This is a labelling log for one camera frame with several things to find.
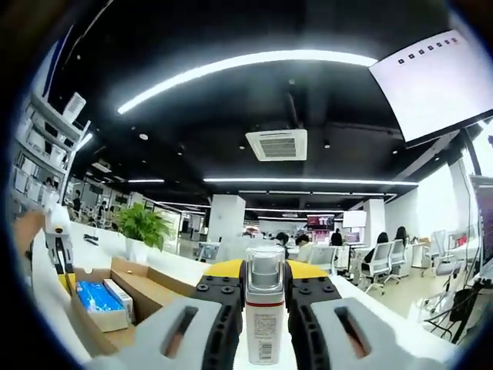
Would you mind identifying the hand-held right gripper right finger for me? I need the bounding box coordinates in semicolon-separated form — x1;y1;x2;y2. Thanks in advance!
286;259;458;370

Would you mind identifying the white slatted appliance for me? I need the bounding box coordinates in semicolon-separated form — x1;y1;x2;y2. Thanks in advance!
61;91;86;124

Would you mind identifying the blue soft tissue pack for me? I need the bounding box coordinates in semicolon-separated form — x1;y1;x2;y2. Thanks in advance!
75;280;130;333

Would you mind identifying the potted green plant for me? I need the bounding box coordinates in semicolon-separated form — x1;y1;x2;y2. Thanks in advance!
111;203;174;263

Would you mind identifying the white carton box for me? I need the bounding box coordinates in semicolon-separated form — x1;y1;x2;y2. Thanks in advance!
102;277;136;324

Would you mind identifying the ceiling air conditioner vent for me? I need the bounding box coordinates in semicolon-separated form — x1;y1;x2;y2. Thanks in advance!
245;129;308;162

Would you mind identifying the white spray bottle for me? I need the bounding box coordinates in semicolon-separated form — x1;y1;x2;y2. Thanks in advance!
244;246;288;365

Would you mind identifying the black cable tangle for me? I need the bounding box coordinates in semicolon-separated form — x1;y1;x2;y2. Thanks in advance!
421;287;481;345

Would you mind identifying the curved ceiling light strip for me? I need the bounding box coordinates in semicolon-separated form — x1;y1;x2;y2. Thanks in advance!
203;177;419;187
117;49;378;115

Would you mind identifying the brown cardboard shoe box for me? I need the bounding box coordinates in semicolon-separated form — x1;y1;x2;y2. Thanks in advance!
57;256;216;358

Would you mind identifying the small pink display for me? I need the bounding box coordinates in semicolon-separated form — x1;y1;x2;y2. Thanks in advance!
342;210;367;228

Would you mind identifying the group of white office chairs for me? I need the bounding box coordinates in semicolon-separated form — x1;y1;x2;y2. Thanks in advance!
307;229;478;294

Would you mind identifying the white storage shelf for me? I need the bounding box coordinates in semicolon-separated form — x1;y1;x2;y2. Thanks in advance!
11;94;92;205

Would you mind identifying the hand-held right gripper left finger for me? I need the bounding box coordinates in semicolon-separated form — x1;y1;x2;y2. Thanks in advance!
83;258;247;370

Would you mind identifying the large display screen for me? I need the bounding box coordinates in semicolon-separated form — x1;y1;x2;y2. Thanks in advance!
368;29;493;150

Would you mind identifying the dark red wall screen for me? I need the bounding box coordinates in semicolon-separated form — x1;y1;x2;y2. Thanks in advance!
307;214;335;228

